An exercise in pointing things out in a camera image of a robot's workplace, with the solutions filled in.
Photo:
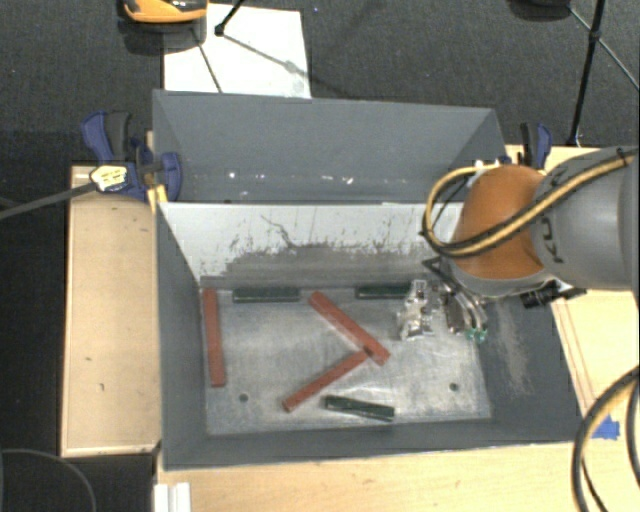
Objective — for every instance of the black cylinder on white bracket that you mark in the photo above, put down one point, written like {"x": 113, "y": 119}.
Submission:
{"x": 539, "y": 297}

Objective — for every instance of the grey metal bin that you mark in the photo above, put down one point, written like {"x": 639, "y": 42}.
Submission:
{"x": 320, "y": 240}

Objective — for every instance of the pale wood flat board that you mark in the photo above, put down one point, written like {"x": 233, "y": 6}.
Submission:
{"x": 112, "y": 320}

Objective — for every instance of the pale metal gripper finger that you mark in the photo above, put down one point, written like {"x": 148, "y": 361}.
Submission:
{"x": 423, "y": 296}
{"x": 416, "y": 326}

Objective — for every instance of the dark green flat block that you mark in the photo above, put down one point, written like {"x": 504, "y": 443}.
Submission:
{"x": 266, "y": 294}
{"x": 360, "y": 408}
{"x": 382, "y": 291}

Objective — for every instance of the red-brown flat block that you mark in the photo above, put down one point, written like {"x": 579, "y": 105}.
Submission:
{"x": 325, "y": 381}
{"x": 215, "y": 338}
{"x": 350, "y": 328}

